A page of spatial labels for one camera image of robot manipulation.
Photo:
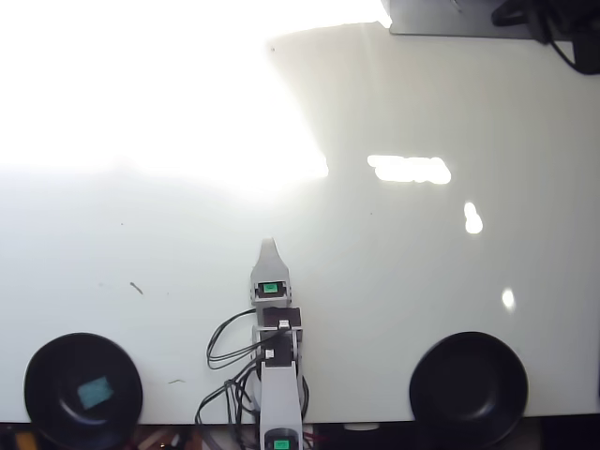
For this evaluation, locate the black block device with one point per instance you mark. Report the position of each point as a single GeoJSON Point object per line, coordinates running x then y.
{"type": "Point", "coordinates": [588, 51]}

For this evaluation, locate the white Koch robot arm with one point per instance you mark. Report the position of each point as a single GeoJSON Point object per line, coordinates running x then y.
{"type": "Point", "coordinates": [279, 398]}

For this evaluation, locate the small dark debris strip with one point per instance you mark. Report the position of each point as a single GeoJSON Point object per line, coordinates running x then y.
{"type": "Point", "coordinates": [137, 288]}

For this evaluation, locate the blue cube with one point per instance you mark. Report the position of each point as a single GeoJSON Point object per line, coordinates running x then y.
{"type": "Point", "coordinates": [95, 392]}

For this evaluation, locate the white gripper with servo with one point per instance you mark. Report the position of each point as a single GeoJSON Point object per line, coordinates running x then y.
{"type": "Point", "coordinates": [272, 301]}

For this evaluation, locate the black clamp device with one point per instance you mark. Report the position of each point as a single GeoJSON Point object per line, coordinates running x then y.
{"type": "Point", "coordinates": [520, 16]}

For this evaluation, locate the black round bowl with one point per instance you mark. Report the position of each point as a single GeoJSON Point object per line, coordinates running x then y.
{"type": "Point", "coordinates": [469, 389]}
{"type": "Point", "coordinates": [117, 370]}

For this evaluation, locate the white bracket under table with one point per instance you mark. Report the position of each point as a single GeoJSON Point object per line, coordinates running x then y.
{"type": "Point", "coordinates": [361, 426]}

